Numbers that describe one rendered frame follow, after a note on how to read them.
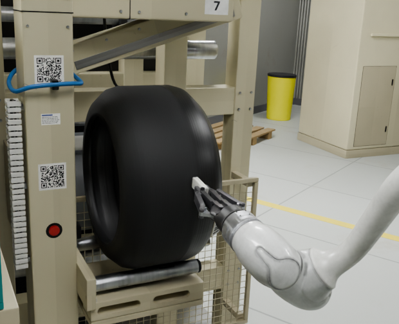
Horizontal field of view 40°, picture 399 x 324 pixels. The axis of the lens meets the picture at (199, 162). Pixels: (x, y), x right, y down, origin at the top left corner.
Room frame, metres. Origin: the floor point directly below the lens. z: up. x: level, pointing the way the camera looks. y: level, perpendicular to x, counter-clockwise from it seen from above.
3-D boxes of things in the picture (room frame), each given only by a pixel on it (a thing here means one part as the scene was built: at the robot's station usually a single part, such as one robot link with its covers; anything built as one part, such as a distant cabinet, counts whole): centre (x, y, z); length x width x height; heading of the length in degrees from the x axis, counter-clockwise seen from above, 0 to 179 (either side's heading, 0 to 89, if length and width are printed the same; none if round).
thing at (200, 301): (1.62, 0.21, 0.80); 0.37 x 0.36 x 0.02; 27
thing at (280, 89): (8.61, -1.22, 0.35); 0.46 x 0.45 x 0.71; 56
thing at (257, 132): (7.01, -0.36, 0.06); 1.22 x 0.84 x 0.11; 146
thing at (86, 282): (1.54, 0.37, 0.90); 0.40 x 0.03 x 0.10; 27
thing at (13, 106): (1.42, 0.49, 1.19); 0.05 x 0.04 x 0.48; 27
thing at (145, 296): (1.49, 0.15, 0.84); 0.36 x 0.09 x 0.06; 117
